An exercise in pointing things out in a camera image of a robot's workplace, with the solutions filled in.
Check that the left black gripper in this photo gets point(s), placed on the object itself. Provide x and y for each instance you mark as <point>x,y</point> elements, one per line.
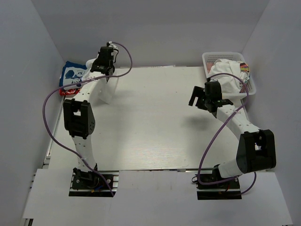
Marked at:
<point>97,60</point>

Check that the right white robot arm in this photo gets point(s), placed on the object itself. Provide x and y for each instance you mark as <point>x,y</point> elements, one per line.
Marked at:
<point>256,147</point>

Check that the white t-shirt with robot print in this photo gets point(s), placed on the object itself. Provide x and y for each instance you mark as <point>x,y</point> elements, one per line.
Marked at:
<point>98,90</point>

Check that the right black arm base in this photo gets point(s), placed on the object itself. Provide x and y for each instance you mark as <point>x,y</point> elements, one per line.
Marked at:
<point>225,191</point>

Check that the blue folded Mickey t-shirt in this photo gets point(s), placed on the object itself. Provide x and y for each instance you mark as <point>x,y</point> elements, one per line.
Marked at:
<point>72,73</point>

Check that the white t-shirt with colourful print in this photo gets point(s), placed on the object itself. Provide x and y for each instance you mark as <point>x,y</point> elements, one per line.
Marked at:
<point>228,83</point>

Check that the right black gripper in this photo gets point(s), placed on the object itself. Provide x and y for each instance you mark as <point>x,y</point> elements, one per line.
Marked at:
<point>198,92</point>

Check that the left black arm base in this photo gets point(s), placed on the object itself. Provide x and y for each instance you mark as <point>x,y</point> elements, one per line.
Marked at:
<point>89,184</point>

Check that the red folded t-shirt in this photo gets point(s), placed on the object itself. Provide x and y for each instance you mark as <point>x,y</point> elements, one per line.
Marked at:
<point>69,92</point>

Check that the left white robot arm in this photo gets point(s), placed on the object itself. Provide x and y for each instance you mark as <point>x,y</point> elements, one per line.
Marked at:
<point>78,115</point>

